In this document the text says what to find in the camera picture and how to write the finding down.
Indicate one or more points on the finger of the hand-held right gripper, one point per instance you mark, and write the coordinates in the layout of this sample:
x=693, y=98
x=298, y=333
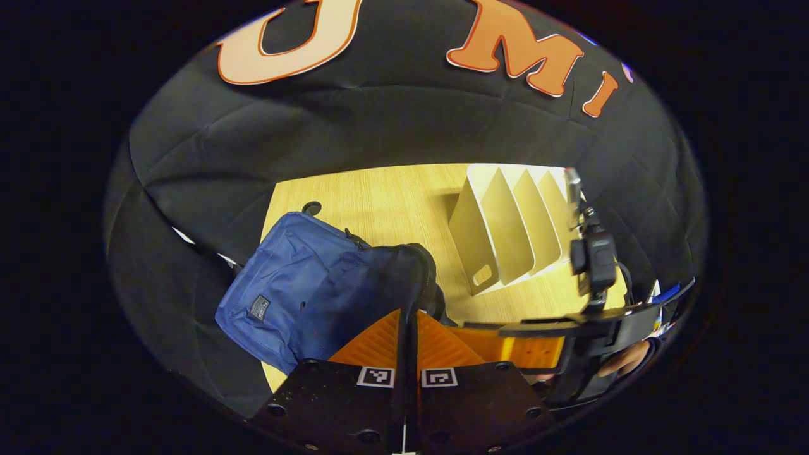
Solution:
x=518, y=347

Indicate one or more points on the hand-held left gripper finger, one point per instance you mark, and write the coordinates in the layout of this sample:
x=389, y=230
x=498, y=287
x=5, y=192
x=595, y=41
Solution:
x=400, y=404
x=416, y=404

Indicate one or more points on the white bookshelf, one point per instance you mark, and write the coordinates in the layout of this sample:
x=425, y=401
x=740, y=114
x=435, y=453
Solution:
x=493, y=240

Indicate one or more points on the blue schoolbag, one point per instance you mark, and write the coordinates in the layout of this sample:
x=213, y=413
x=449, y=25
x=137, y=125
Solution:
x=297, y=278

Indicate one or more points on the white small parts board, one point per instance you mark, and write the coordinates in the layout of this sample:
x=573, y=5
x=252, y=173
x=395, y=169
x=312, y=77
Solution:
x=657, y=309

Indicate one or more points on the blue plastic object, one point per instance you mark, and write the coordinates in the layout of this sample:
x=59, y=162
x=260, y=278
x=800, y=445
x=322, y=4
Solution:
x=671, y=294

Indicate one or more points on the black backdrop cloth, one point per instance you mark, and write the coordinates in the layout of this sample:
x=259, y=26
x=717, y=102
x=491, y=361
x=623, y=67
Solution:
x=379, y=126

